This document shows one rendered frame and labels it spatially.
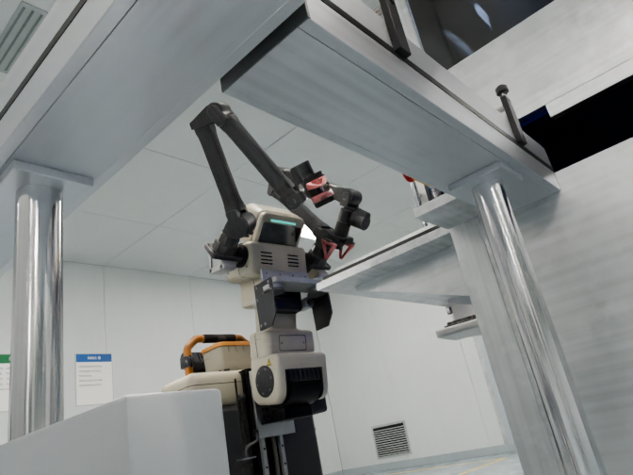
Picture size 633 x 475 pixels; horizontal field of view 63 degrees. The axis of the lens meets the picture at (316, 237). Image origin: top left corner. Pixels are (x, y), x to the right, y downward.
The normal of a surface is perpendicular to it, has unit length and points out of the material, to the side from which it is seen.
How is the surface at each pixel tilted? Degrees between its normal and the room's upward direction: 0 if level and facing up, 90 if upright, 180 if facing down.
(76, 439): 90
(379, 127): 180
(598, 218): 90
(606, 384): 90
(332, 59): 180
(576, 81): 90
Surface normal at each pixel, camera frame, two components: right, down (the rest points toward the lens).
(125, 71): 0.18, 0.91
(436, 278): -0.67, -0.16
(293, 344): 0.66, -0.26
